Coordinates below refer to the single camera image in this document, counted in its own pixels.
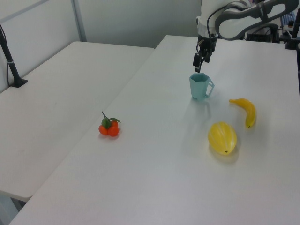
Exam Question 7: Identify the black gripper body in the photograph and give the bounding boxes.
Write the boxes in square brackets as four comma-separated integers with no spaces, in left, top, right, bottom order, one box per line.
[195,34,218,58]

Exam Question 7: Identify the teal hexagonal mug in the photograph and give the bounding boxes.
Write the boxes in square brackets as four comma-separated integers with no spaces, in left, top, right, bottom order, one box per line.
[189,73,216,102]

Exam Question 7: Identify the black equipment box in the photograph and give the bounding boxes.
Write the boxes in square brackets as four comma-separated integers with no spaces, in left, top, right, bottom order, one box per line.
[245,23,280,43]

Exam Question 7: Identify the yellow banana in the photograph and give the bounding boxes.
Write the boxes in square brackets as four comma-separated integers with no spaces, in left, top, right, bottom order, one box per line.
[228,97,257,129]

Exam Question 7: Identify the yellow striped melon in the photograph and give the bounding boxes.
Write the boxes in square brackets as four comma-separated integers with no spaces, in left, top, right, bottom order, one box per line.
[207,121,238,156]

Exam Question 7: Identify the blue keyboard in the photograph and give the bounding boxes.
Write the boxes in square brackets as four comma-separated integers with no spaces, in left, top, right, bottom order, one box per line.
[280,13,295,25]

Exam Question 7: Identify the black clamp pole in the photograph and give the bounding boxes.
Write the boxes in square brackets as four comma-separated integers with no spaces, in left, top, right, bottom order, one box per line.
[285,17,300,50]

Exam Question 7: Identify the orange tangerine cluster with leaves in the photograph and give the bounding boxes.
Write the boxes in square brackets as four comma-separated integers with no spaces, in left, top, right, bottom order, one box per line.
[98,111,122,137]

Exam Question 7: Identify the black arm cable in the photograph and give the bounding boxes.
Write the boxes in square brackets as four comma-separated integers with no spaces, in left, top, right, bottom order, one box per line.
[206,4,227,38]

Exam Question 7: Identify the black pole with base plate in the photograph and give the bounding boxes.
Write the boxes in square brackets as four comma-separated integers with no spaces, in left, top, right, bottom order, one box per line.
[0,23,29,88]

